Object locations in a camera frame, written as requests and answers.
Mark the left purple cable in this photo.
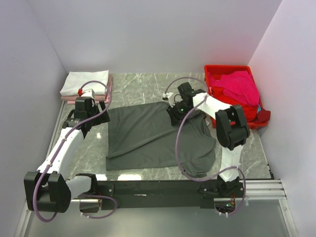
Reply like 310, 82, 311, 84
33, 80, 118, 222

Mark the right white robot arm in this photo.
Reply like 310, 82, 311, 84
162, 82, 250, 197

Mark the dark grey t-shirt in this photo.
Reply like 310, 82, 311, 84
106, 102, 216, 178

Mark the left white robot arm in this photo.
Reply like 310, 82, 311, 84
24, 96, 110, 213

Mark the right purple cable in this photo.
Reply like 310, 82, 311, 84
164, 76, 247, 217

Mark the aluminium frame rail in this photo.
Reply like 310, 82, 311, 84
13, 101, 298, 237

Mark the folded white t-shirt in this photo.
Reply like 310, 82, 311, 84
60, 70, 109, 96

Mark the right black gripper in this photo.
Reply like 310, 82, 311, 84
167, 101, 193, 126

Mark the folded pink t-shirt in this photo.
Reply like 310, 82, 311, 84
61, 75, 113, 104

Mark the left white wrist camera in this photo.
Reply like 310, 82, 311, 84
78, 89, 95, 99

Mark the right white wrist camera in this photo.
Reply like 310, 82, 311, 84
162, 92, 174, 102

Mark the red plastic bin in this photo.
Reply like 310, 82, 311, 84
204, 65, 271, 129

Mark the black base crossbar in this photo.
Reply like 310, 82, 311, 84
79, 179, 246, 211

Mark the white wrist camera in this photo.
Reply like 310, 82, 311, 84
78, 89, 95, 99
162, 92, 174, 102

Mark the magenta t-shirt in bin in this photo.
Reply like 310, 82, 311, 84
209, 71, 260, 106

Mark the purple cable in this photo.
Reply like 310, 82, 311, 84
164, 76, 247, 217
33, 80, 118, 222

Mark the red t-shirt in bin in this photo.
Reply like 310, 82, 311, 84
210, 86, 271, 123

